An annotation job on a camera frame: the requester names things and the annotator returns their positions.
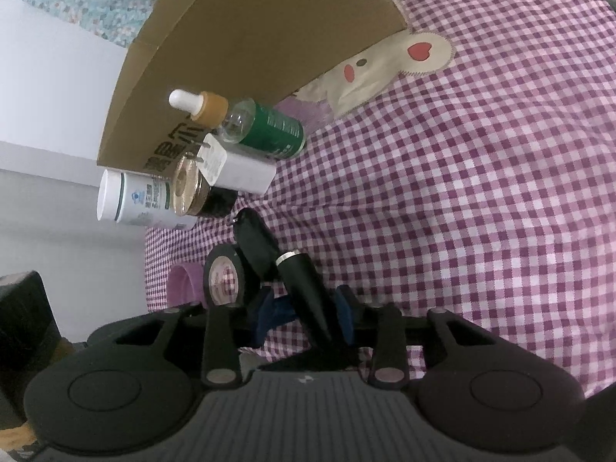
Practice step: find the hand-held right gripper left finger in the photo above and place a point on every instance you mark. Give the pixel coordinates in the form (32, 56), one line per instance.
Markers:
(272, 317)

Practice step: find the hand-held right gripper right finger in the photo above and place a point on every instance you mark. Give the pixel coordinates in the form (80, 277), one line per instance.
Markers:
(345, 315)

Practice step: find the black lipstick tube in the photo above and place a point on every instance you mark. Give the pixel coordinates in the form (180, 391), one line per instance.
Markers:
(308, 293)

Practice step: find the black tape roll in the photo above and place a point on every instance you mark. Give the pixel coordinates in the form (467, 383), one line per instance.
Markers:
(224, 276)

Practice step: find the purple plastic bowl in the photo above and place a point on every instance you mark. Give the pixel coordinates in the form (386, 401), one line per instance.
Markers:
(185, 281)

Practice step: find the white charger plug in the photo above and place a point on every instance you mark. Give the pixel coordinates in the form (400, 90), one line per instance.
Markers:
(240, 171)

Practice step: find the green glass dropper bottle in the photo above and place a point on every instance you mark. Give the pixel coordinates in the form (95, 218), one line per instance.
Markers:
(269, 130)

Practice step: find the brown cardboard box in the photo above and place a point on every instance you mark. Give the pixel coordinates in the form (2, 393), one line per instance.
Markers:
(250, 24)

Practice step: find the purple checkered bedsheet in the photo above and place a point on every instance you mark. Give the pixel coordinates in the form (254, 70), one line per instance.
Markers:
(457, 178)

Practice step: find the white plastic bottle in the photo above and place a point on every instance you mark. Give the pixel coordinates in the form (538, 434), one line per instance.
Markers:
(139, 199)

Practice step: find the dark bulky object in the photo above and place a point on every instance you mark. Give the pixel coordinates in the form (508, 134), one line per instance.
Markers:
(21, 317)

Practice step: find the blue floral cloth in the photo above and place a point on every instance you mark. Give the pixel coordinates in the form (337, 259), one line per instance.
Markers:
(96, 0)

